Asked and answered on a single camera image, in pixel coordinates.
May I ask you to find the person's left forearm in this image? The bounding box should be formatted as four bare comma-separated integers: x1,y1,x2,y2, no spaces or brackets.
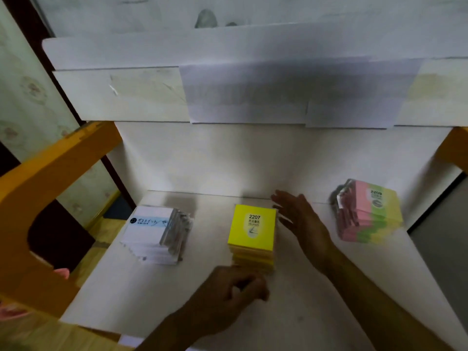
135,306,220,351

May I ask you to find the white shelf board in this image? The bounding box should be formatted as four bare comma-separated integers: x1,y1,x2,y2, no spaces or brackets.
42,22,468,127

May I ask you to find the person's right hand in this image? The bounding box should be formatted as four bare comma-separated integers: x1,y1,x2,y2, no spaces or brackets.
271,190,336,274

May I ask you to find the large white paper sheet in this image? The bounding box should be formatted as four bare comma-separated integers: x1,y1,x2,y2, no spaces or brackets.
178,59,422,125

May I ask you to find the yellow wooden frame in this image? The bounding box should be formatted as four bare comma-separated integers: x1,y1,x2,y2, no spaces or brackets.
434,127,468,175
0,121,123,318

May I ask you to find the stack of white sticky notes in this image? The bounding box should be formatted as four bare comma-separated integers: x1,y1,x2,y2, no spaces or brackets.
120,205,194,266

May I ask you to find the dark brown door frame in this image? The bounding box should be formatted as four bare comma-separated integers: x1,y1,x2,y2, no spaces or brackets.
2,0,137,210

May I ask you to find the stack of pink green sticky notes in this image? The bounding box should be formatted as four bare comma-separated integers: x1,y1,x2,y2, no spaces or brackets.
330,179,404,244

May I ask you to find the person's right forearm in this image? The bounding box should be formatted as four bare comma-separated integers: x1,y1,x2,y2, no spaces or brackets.
314,240,456,351

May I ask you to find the stack of yellow sticky notes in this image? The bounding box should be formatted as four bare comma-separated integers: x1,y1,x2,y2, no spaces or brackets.
227,204,279,273

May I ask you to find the person's left hand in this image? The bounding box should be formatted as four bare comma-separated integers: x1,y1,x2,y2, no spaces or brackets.
183,265,271,337

